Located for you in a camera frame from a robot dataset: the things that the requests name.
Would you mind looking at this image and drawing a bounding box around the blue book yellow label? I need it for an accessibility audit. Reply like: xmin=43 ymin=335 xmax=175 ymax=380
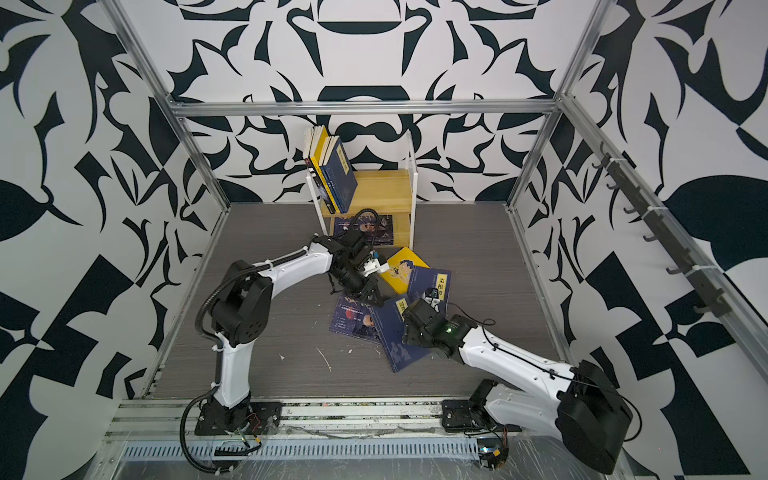
xmin=371 ymin=295 xmax=430 ymax=373
xmin=320 ymin=136 xmax=346 ymax=214
xmin=407 ymin=267 xmax=452 ymax=309

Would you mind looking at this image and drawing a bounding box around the purple portrait book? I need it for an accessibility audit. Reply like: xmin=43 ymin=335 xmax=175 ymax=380
xmin=329 ymin=295 xmax=380 ymax=343
xmin=332 ymin=212 xmax=395 ymax=246

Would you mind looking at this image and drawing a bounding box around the large yellow book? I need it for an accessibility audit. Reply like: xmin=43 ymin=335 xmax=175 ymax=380
xmin=308 ymin=125 xmax=336 ymax=214

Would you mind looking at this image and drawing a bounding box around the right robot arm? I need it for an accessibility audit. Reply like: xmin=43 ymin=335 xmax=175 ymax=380
xmin=403 ymin=299 xmax=636 ymax=475

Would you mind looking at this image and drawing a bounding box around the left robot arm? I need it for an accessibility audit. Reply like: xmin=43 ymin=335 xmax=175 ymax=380
xmin=194 ymin=229 xmax=388 ymax=413

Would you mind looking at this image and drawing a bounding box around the small yellow cartoon book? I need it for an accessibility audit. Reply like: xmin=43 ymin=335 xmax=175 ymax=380
xmin=381 ymin=247 xmax=428 ymax=294

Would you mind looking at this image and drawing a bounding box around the wooden white-framed bookshelf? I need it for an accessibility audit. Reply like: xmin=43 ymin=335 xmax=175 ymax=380
xmin=299 ymin=131 xmax=418 ymax=248

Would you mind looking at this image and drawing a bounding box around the small green-lit electronics box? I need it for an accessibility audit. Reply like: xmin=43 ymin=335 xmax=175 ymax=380
xmin=477 ymin=437 xmax=509 ymax=471

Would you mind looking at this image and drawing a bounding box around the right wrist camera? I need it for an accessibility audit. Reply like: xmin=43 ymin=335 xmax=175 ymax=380
xmin=421 ymin=287 xmax=445 ymax=313

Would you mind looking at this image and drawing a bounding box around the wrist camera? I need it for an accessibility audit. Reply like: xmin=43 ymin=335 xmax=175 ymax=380
xmin=362 ymin=251 xmax=389 ymax=277
xmin=421 ymin=287 xmax=445 ymax=313

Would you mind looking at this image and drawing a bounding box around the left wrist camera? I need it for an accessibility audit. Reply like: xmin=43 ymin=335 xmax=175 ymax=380
xmin=362 ymin=251 xmax=389 ymax=277

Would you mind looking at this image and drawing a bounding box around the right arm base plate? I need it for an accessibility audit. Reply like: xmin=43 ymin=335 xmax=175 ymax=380
xmin=441 ymin=399 xmax=498 ymax=433

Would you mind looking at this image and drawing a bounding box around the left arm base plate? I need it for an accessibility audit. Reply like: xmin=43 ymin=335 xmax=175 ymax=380
xmin=194 ymin=399 xmax=284 ymax=436

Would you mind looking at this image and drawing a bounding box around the black cable left base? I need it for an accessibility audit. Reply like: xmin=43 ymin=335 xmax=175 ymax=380
xmin=178 ymin=386 xmax=265 ymax=476

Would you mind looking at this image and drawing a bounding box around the aluminium front rail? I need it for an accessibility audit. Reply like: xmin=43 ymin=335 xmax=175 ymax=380
xmin=95 ymin=393 xmax=631 ymax=463

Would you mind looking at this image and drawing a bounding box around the wall hook rail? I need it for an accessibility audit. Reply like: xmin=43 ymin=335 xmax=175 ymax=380
xmin=593 ymin=144 xmax=733 ymax=318

